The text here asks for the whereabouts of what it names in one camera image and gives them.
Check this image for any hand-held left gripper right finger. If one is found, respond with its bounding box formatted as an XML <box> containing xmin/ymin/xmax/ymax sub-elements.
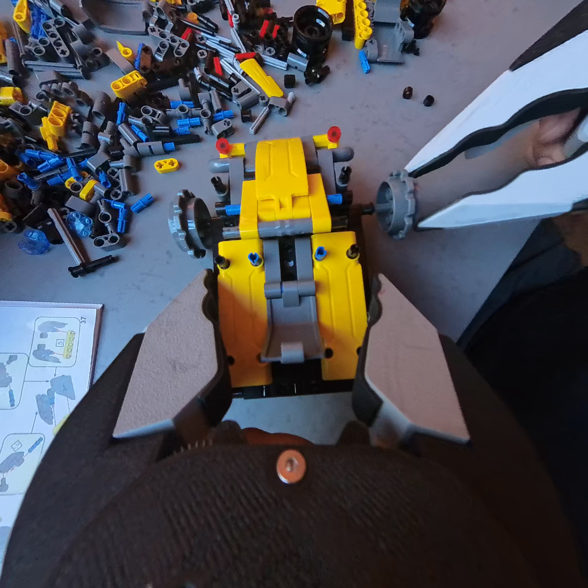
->
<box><xmin>351</xmin><ymin>273</ymin><xmax>471</xmax><ymax>448</ymax></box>

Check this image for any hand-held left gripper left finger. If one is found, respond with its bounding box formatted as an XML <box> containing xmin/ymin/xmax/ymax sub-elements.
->
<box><xmin>111</xmin><ymin>270</ymin><xmax>232</xmax><ymax>439</ymax></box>

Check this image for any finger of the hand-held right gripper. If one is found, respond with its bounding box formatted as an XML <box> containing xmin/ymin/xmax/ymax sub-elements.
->
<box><xmin>415</xmin><ymin>145</ymin><xmax>588</xmax><ymax>230</ymax></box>
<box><xmin>404</xmin><ymin>30</ymin><xmax>588</xmax><ymax>180</ymax></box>

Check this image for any grey toy wheel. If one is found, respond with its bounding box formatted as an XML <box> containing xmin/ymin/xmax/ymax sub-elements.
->
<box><xmin>376</xmin><ymin>169</ymin><xmax>420</xmax><ymax>240</ymax></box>

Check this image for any yellow toy brick car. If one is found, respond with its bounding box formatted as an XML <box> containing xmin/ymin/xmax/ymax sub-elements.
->
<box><xmin>168</xmin><ymin>126</ymin><xmax>384</xmax><ymax>399</ymax></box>

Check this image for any person's right hand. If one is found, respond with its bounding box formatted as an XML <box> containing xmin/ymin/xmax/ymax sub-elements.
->
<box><xmin>528</xmin><ymin>109</ymin><xmax>588</xmax><ymax>167</ymax></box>

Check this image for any person's black top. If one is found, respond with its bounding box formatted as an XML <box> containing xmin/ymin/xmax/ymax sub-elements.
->
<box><xmin>464</xmin><ymin>271</ymin><xmax>588</xmax><ymax>543</ymax></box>

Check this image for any white instruction booklet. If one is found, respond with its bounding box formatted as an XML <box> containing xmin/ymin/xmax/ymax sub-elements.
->
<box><xmin>0</xmin><ymin>301</ymin><xmax>104</xmax><ymax>559</ymax></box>

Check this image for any black rubber tyre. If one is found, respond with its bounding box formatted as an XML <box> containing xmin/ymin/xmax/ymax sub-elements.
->
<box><xmin>292</xmin><ymin>6</ymin><xmax>334</xmax><ymax>58</ymax></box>

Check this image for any yellow pointed panel piece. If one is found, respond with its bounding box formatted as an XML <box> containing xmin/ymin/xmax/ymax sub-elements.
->
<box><xmin>239</xmin><ymin>57</ymin><xmax>285</xmax><ymax>98</ymax></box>

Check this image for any pile of dark brick pieces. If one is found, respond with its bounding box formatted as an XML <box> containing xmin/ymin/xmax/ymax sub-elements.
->
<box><xmin>0</xmin><ymin>0</ymin><xmax>336</xmax><ymax>278</ymax></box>

